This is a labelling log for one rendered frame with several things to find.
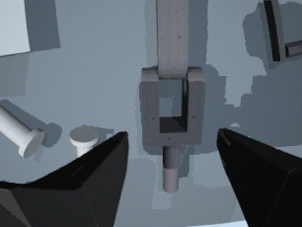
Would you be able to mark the dark grey flat slab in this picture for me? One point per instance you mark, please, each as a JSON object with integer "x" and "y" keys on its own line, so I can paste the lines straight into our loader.
{"x": 84, "y": 69}

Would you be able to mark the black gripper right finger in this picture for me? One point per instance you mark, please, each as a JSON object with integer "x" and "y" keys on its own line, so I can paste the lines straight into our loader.
{"x": 266, "y": 181}

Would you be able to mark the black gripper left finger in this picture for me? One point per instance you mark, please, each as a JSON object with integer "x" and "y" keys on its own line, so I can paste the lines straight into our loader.
{"x": 83, "y": 193}

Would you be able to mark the dark grey l-shaped hex key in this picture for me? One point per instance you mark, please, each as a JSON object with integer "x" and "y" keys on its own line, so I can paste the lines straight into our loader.
{"x": 280, "y": 50}

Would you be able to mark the white headed pin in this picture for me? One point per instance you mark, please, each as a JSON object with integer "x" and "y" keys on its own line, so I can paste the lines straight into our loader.
{"x": 84, "y": 137}

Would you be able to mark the white compartment tray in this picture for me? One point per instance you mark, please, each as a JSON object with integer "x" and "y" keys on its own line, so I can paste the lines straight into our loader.
{"x": 13, "y": 28}

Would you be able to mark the grey clevis fork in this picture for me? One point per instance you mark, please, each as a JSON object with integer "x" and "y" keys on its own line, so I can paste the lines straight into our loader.
{"x": 173, "y": 131}

